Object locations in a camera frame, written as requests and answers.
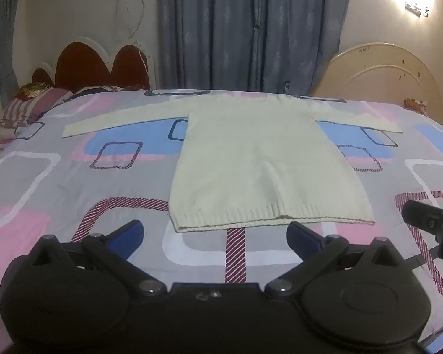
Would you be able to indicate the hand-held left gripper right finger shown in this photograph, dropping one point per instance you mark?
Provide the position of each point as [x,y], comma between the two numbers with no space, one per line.
[299,236]

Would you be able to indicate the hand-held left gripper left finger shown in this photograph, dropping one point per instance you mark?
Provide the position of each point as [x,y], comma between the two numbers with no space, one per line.
[130,233]

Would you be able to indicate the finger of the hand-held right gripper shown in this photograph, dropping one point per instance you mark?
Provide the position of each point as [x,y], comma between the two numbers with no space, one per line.
[422,217]

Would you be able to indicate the white knitted sweater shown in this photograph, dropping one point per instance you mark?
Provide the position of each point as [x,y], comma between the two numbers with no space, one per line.
[258,162]

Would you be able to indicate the printed patchwork bedsheet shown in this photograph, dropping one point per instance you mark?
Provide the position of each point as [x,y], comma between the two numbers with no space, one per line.
[59,177]

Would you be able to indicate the orange cloth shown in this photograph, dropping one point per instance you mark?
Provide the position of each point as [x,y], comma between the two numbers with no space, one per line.
[416,104]

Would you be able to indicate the cream arched headboard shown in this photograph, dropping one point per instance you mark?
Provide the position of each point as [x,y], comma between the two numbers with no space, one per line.
[384,77]

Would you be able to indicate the dark patterned cloth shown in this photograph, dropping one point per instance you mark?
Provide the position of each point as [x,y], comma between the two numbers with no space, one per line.
[103,89]

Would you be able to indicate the striped pink pillow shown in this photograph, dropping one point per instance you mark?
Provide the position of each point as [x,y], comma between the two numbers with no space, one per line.
[33,108]

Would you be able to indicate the floral patterned cloth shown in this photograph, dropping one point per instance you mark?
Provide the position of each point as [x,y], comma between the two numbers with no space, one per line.
[35,90]

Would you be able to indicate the red and white headboard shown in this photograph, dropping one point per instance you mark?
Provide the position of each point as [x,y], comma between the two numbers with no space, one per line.
[85,66]

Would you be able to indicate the blue-grey window curtain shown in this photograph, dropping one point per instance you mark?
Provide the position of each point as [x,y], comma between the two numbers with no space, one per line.
[221,29]

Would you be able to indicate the wall lamp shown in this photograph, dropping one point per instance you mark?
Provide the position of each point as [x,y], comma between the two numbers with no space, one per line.
[416,8]

